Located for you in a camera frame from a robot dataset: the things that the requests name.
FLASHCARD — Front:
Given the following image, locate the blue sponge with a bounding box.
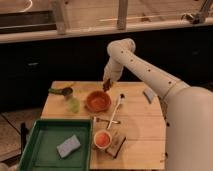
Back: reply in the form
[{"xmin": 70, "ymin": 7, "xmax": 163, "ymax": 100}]
[{"xmin": 56, "ymin": 135, "xmax": 81, "ymax": 158}]

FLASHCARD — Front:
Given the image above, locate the grey blue cloth piece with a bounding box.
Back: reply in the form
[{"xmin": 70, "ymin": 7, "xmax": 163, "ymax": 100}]
[{"xmin": 143, "ymin": 88, "xmax": 156, "ymax": 103}]

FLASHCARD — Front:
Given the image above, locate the small orange cup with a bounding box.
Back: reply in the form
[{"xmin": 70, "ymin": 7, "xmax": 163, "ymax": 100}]
[{"xmin": 94, "ymin": 130, "xmax": 111, "ymax": 149}]

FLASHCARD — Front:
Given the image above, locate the light green plastic object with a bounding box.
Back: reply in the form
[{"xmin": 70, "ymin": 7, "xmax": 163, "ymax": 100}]
[{"xmin": 68, "ymin": 97, "xmax": 80, "ymax": 113}]

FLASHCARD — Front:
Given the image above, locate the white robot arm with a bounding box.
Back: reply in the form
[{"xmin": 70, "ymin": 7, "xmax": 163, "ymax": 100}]
[{"xmin": 103, "ymin": 38, "xmax": 213, "ymax": 171}]

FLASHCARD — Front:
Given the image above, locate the red bowl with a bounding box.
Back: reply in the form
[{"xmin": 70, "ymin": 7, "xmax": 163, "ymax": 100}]
[{"xmin": 85, "ymin": 91, "xmax": 111, "ymax": 112}]

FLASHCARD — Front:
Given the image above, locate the wooden folding table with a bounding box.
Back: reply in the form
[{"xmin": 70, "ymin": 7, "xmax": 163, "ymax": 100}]
[{"xmin": 41, "ymin": 81, "xmax": 165, "ymax": 170}]

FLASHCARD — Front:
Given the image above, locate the green plastic tray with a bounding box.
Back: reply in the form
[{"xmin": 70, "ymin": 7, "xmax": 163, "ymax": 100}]
[{"xmin": 18, "ymin": 119, "xmax": 93, "ymax": 171}]

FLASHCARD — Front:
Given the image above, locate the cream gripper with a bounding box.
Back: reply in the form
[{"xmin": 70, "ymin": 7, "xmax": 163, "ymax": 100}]
[{"xmin": 103, "ymin": 58, "xmax": 123, "ymax": 83}]

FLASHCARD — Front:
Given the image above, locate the metal fork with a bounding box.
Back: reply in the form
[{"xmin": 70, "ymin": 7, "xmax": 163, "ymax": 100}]
[{"xmin": 93, "ymin": 117, "xmax": 121, "ymax": 124}]

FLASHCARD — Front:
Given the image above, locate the green measuring scoop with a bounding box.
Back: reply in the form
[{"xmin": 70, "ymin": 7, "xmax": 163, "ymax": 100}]
[{"xmin": 48, "ymin": 87, "xmax": 73, "ymax": 97}]

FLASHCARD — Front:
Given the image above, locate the dark red grape bunch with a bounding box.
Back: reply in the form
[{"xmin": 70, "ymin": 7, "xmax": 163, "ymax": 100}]
[{"xmin": 103, "ymin": 79, "xmax": 112, "ymax": 92}]

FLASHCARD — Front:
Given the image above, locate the wooden block with dark base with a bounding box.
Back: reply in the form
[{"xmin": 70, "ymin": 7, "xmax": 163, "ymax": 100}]
[{"xmin": 106, "ymin": 131, "xmax": 126, "ymax": 158}]

